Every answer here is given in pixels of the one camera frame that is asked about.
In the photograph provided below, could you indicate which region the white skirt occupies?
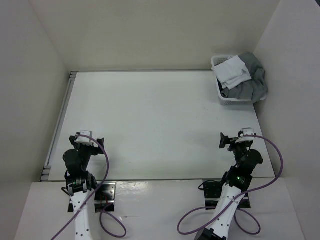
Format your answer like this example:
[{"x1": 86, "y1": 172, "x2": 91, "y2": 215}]
[{"x1": 211, "y1": 55, "x2": 252, "y2": 90}]

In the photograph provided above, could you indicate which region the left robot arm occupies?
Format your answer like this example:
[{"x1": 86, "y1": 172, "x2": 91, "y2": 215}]
[{"x1": 62, "y1": 132, "x2": 104, "y2": 240}]

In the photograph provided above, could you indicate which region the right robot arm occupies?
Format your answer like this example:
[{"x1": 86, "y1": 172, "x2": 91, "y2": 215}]
[{"x1": 195, "y1": 128, "x2": 263, "y2": 240}]

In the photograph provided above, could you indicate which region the grey skirt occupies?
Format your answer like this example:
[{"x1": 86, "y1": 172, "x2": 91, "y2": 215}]
[{"x1": 219, "y1": 52, "x2": 268, "y2": 104}]

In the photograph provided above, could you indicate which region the white laundry basket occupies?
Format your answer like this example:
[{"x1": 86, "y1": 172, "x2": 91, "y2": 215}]
[{"x1": 211, "y1": 52, "x2": 268, "y2": 105}]

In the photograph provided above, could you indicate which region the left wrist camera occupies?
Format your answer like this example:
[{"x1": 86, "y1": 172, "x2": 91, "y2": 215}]
[{"x1": 75, "y1": 130, "x2": 93, "y2": 146}]

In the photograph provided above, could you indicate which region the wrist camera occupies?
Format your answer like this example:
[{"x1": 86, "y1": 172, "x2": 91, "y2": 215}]
[
  {"x1": 75, "y1": 130, "x2": 93, "y2": 146},
  {"x1": 239, "y1": 128, "x2": 256, "y2": 142}
]

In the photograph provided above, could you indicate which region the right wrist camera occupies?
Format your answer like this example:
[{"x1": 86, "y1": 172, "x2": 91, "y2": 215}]
[{"x1": 239, "y1": 128, "x2": 256, "y2": 142}]

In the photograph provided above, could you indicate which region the aluminium table edge rail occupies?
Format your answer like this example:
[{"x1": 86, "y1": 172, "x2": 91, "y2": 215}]
[{"x1": 39, "y1": 71, "x2": 78, "y2": 182}]

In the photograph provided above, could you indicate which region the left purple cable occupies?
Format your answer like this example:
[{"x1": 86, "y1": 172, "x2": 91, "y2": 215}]
[{"x1": 51, "y1": 135, "x2": 127, "y2": 240}]

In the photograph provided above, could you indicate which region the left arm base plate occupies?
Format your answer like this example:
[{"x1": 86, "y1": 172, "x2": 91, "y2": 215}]
[{"x1": 67, "y1": 182, "x2": 118, "y2": 214}]

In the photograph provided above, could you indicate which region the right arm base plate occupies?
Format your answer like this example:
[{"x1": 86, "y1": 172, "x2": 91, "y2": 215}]
[{"x1": 198, "y1": 180, "x2": 251, "y2": 209}]

